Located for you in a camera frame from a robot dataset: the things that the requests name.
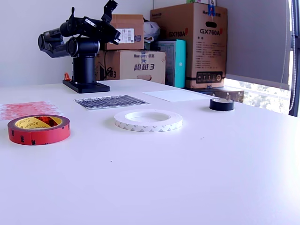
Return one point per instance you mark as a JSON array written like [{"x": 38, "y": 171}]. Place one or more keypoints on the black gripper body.
[{"x": 103, "y": 30}]

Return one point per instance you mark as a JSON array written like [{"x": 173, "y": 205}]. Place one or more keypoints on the white tape roll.
[{"x": 150, "y": 127}]

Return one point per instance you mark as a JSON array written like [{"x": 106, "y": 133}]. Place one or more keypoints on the red tape roll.
[{"x": 39, "y": 138}]

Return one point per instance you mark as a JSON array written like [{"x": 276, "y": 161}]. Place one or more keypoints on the black tape roll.
[{"x": 221, "y": 107}]

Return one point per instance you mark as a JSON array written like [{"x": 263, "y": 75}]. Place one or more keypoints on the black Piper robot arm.
[{"x": 84, "y": 68}]

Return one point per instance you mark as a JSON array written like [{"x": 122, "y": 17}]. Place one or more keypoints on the small labelled cardboard box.
[{"x": 131, "y": 23}]

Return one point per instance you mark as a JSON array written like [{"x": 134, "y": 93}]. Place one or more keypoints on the cardboard box blue lettering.
[{"x": 140, "y": 58}]

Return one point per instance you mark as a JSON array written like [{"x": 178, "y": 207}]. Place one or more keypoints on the white plastic bag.
[{"x": 151, "y": 29}]

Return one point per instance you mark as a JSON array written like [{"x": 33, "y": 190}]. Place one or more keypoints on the orange clamp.
[{"x": 66, "y": 76}]

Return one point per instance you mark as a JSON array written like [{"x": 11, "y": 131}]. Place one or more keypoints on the teal white carton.
[{"x": 180, "y": 70}]

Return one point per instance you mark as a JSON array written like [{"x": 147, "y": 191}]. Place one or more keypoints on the green pink package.
[{"x": 190, "y": 1}]

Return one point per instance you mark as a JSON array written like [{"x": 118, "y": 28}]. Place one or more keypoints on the blank white paper sheet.
[{"x": 173, "y": 95}]

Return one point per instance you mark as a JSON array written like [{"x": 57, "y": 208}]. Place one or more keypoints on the tall GX760A cardboard box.
[{"x": 201, "y": 58}]

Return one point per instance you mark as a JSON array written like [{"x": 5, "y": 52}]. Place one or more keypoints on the red scribbled paper sheet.
[{"x": 28, "y": 107}]

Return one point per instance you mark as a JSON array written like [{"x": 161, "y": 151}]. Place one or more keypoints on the dark patterned box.
[{"x": 229, "y": 93}]

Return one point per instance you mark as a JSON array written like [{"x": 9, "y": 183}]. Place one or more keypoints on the grey roller blind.
[{"x": 253, "y": 42}]

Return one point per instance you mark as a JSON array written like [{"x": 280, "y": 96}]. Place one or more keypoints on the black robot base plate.
[{"x": 93, "y": 88}]

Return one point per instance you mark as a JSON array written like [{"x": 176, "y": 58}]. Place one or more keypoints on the dark window frame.
[{"x": 297, "y": 93}]

